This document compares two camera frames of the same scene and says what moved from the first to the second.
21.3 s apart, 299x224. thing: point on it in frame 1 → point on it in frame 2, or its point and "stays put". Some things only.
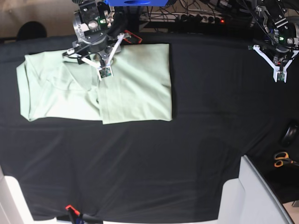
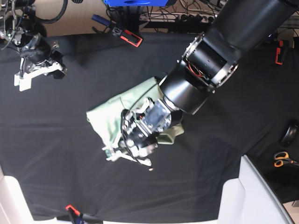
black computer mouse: [291, 136] stays put
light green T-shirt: [55, 87] → [106, 119]
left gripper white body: [106, 70] → [24, 82]
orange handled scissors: [281, 157] stays put
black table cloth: [226, 103] stays put
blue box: [137, 3] stays put
